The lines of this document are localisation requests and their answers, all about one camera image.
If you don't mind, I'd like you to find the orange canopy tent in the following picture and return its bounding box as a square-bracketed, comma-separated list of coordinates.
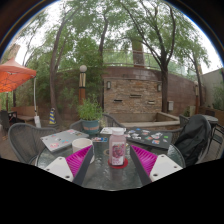
[0, 57, 43, 128]

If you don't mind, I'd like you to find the dark round patio table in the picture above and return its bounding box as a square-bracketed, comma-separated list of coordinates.
[203, 114, 219, 126]

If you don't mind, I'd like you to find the dark-trunked tree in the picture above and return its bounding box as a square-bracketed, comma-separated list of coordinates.
[123, 0, 211, 114]

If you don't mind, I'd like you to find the purple juice bottle white cap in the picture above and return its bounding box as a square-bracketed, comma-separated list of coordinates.
[108, 127, 127, 167]

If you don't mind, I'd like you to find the grey laptop with stickers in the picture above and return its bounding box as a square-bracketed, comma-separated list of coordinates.
[39, 128, 90, 154]

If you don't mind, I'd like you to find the black laptop with stickers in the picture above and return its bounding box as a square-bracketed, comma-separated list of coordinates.
[123, 126, 174, 150]

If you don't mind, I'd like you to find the green plant in teal pot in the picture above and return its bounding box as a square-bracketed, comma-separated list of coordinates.
[77, 96, 104, 135]

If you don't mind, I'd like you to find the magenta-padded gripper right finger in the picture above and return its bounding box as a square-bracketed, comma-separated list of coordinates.
[129, 144, 184, 186]

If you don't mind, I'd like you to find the white ceramic mug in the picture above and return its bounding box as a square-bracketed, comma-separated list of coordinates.
[71, 137, 95, 164]

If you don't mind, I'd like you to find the dark patio chair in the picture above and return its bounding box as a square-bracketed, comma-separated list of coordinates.
[0, 109, 18, 133]

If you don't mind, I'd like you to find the thin leaning tree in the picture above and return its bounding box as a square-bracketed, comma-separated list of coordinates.
[19, 0, 111, 126]

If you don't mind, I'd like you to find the blue yellow striped cone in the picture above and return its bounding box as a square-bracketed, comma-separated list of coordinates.
[48, 107, 57, 126]

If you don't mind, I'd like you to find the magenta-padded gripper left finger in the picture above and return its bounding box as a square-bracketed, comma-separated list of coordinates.
[43, 145, 95, 187]

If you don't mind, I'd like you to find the small colourful card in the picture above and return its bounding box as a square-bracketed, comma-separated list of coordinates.
[91, 136, 109, 144]

